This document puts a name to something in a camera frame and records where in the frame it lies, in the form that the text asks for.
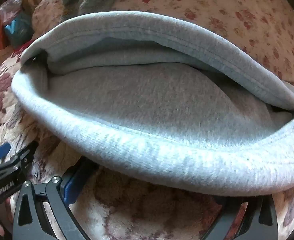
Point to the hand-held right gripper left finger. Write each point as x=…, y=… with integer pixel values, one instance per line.
x=70, y=188

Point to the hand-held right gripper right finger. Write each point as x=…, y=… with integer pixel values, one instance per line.
x=248, y=217

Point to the grey pants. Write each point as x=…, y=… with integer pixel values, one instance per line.
x=147, y=110

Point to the plush maroon patterned blanket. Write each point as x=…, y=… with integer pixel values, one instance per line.
x=127, y=212

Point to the clear plastic bag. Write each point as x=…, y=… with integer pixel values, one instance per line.
x=14, y=22

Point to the small-flowered cream bed sheet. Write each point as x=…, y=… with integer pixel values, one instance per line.
x=224, y=10

